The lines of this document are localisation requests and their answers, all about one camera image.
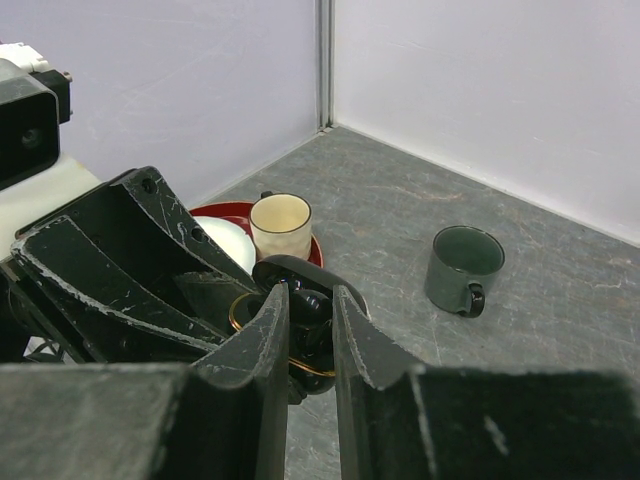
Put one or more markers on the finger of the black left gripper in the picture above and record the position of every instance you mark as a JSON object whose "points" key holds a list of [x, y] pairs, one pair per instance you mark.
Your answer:
{"points": [[71, 291], [139, 222]]}

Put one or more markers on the white ceramic plate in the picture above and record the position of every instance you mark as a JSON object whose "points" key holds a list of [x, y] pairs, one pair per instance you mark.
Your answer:
{"points": [[232, 239]]}

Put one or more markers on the black earbud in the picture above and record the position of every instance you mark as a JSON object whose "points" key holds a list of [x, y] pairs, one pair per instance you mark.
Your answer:
{"points": [[309, 309]]}

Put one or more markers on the beige ceramic cup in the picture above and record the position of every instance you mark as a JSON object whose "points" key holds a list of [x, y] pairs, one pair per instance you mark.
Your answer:
{"points": [[281, 223]]}

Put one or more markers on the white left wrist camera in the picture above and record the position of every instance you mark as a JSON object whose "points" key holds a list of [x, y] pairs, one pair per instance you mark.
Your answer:
{"points": [[35, 102]]}

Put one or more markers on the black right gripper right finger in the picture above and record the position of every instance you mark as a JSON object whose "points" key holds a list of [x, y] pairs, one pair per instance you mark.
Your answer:
{"points": [[400, 418]]}

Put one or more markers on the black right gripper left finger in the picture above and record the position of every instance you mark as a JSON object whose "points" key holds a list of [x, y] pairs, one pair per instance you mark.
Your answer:
{"points": [[223, 417]]}

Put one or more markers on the dark green mug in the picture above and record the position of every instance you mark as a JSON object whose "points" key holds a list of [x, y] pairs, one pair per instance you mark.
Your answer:
{"points": [[463, 266]]}

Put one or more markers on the black earbuds charging case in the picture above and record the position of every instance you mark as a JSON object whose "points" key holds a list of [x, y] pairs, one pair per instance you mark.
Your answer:
{"points": [[310, 287]]}

